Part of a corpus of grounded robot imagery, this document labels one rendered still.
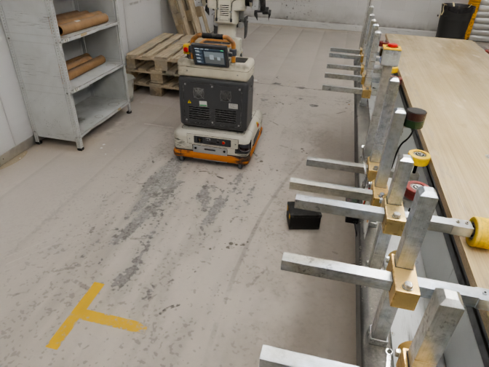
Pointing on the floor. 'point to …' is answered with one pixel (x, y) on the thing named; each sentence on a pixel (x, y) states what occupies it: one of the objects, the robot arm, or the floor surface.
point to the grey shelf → (73, 97)
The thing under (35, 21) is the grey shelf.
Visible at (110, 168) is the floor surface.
